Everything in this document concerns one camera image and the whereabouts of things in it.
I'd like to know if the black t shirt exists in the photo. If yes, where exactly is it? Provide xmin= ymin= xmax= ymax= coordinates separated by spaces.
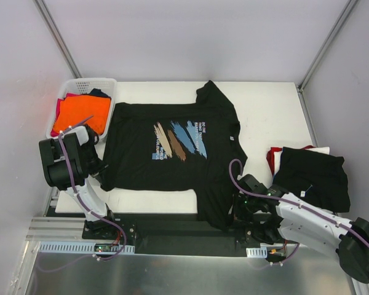
xmin=273 ymin=147 xmax=351 ymax=213
xmin=100 ymin=82 xmax=247 ymax=230

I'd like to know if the white plastic laundry basket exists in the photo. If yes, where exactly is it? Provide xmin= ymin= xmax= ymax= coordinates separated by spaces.
xmin=46 ymin=78 xmax=117 ymax=140

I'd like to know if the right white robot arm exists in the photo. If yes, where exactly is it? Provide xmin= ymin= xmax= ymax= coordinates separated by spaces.
xmin=231 ymin=175 xmax=369 ymax=284

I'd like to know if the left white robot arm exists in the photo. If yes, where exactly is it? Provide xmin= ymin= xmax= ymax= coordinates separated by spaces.
xmin=38 ymin=124 xmax=118 ymax=239

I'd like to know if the orange t shirt in basket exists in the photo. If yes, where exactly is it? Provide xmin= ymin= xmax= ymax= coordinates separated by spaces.
xmin=54 ymin=95 xmax=113 ymax=138

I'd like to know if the navy t shirt in basket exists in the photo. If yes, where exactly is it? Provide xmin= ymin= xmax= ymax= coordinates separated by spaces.
xmin=89 ymin=88 xmax=111 ymax=99

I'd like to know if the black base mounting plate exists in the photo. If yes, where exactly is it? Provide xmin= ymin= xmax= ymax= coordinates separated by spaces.
xmin=81 ymin=212 xmax=307 ymax=256

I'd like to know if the right white cable duct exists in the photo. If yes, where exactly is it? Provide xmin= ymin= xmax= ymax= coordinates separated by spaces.
xmin=246 ymin=246 xmax=268 ymax=259

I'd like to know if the white cable duct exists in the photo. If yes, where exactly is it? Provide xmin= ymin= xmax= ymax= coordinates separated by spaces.
xmin=39 ymin=242 xmax=122 ymax=255
xmin=246 ymin=246 xmax=268 ymax=259

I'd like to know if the left white cable duct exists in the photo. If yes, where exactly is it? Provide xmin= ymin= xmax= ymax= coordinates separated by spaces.
xmin=39 ymin=242 xmax=122 ymax=255

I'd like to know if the left aluminium corner post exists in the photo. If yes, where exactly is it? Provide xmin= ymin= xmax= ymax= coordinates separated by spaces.
xmin=33 ymin=0 xmax=83 ymax=79

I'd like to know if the aluminium corner post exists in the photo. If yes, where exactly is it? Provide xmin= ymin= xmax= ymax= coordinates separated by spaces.
xmin=297 ymin=0 xmax=359 ymax=93
xmin=33 ymin=0 xmax=83 ymax=79

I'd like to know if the right aluminium corner post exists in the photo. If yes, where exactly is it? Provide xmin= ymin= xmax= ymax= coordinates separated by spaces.
xmin=297 ymin=0 xmax=359 ymax=93

